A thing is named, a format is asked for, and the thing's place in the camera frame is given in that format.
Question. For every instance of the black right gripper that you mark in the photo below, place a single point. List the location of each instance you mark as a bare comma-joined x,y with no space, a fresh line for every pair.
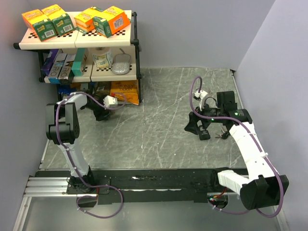
192,126

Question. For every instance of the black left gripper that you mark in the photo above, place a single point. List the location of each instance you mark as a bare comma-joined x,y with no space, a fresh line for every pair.
100,116

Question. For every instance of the black padlock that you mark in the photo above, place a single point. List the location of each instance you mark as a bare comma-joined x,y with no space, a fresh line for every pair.
203,134

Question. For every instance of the black padlock key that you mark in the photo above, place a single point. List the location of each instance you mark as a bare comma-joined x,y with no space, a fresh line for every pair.
223,136

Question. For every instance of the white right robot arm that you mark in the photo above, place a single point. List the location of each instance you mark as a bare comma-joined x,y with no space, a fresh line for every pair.
263,186

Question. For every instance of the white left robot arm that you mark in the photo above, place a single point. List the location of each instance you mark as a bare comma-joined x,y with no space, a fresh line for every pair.
62,128

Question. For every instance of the olive brown snack bag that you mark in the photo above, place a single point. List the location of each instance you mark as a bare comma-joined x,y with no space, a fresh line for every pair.
102,88

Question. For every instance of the orange honey dijon bag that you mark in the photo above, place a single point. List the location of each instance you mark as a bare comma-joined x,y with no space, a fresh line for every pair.
129,89

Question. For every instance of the silver mesh pouch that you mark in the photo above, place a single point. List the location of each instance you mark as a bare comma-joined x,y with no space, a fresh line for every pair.
121,65

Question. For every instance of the grey black box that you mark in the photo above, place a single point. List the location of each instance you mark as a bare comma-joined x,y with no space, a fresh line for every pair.
66,75

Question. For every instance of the paper towel roll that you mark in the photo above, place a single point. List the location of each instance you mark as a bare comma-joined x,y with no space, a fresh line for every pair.
102,57

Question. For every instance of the white grey box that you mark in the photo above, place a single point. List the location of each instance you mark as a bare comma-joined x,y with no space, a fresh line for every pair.
56,68

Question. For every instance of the beige three-tier shelf rack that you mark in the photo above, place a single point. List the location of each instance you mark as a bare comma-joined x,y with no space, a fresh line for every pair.
126,40

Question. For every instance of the purple box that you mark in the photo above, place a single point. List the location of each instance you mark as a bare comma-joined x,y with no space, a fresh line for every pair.
48,63

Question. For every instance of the yellow orange sponge pack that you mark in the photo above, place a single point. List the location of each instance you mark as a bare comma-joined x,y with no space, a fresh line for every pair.
84,19

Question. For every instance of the orange green sponge box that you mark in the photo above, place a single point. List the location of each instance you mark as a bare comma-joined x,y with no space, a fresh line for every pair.
40,24
110,21
61,20

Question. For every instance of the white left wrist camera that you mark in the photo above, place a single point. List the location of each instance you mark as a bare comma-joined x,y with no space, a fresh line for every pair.
110,102

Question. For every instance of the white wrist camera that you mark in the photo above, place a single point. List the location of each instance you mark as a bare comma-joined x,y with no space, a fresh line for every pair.
110,102
200,96

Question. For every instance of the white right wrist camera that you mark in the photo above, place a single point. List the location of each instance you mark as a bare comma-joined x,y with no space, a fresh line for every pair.
200,96

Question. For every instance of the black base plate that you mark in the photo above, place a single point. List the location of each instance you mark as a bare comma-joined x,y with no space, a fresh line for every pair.
116,196

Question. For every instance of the aluminium rail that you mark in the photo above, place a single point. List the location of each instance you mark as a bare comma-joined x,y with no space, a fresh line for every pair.
60,186

